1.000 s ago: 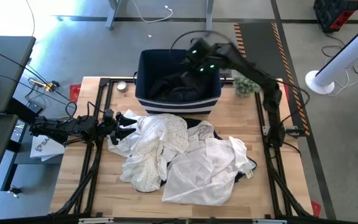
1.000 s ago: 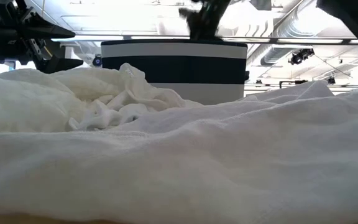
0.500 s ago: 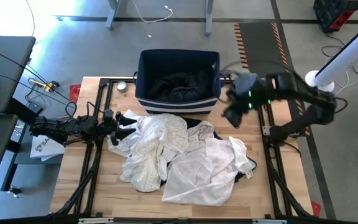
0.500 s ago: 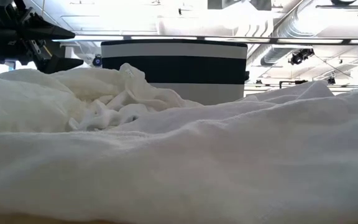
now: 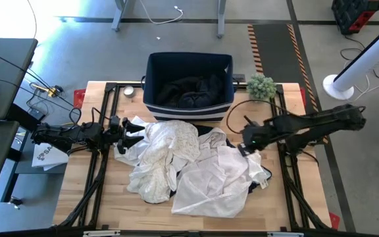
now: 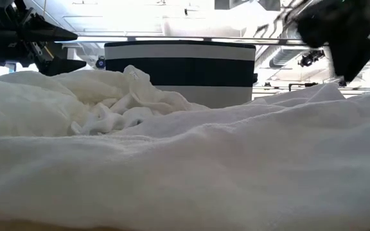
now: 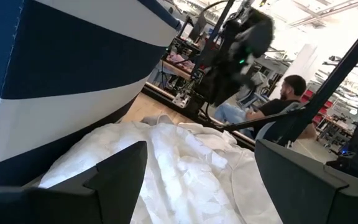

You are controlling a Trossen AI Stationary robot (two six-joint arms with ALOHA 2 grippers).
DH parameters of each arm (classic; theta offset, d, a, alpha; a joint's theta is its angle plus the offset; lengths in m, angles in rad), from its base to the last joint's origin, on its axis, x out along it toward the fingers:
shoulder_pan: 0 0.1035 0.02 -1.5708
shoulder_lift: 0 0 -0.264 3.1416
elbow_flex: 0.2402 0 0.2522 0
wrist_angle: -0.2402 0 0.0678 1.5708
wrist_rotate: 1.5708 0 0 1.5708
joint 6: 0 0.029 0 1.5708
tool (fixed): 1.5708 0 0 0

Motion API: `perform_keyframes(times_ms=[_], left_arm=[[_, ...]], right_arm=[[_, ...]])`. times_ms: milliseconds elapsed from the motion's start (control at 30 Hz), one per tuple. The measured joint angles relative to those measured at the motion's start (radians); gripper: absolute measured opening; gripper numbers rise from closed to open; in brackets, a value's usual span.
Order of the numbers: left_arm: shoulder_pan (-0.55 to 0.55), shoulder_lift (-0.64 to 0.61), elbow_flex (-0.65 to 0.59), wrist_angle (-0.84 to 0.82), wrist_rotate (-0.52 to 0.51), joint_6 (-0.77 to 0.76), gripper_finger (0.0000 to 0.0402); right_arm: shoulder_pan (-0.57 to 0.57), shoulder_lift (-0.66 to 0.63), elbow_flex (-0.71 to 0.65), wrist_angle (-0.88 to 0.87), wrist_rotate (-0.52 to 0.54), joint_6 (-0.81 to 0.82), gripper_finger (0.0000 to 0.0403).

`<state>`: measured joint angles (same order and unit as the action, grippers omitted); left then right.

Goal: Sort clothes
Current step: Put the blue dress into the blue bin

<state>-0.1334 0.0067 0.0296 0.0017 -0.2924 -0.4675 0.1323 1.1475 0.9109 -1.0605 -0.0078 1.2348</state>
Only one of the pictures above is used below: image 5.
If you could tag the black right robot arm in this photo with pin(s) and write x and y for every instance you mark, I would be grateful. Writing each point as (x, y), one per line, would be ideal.
(308, 121)

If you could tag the black and red toolbox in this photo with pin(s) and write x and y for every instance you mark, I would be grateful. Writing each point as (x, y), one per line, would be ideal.
(354, 14)

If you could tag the green succulent plant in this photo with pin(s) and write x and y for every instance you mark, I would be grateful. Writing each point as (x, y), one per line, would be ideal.
(261, 86)

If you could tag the yellow and black connector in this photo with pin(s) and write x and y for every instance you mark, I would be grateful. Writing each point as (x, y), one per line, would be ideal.
(54, 91)

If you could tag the navy white-striped fabric basket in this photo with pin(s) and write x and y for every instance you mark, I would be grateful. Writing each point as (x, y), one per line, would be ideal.
(189, 62)

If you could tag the small metal desk foot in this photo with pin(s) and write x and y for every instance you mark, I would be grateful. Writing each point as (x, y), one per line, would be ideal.
(15, 201)

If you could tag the white clothes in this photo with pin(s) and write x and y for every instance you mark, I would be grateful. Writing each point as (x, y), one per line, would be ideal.
(206, 129)

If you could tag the plain white garment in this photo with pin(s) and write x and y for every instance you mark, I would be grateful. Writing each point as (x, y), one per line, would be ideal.
(127, 156)

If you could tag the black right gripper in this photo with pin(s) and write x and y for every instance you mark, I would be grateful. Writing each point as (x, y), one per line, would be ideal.
(255, 135)

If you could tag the white lace garment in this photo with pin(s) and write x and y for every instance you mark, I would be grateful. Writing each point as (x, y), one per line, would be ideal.
(166, 154)

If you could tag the dark hazard-striped floor mat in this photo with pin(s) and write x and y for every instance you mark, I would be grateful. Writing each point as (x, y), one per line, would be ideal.
(275, 49)

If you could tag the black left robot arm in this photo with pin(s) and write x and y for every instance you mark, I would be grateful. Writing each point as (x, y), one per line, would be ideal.
(61, 135)

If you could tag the small round metal tin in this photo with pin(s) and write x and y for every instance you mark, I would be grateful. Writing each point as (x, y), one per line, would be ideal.
(128, 91)

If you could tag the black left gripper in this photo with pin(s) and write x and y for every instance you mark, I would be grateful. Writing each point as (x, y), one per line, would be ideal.
(112, 133)

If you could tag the white tower fan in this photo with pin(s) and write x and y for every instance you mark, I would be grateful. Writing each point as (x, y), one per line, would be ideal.
(357, 66)

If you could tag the grey desk leg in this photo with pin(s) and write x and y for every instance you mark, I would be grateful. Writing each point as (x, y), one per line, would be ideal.
(221, 18)
(118, 14)

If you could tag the black garment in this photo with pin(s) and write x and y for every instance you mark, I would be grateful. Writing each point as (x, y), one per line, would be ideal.
(192, 93)

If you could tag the black table edge rail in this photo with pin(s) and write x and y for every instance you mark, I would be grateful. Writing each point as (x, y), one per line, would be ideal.
(189, 234)

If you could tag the black aluminium frame struts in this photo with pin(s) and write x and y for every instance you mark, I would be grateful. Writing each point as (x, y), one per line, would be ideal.
(97, 184)
(289, 184)

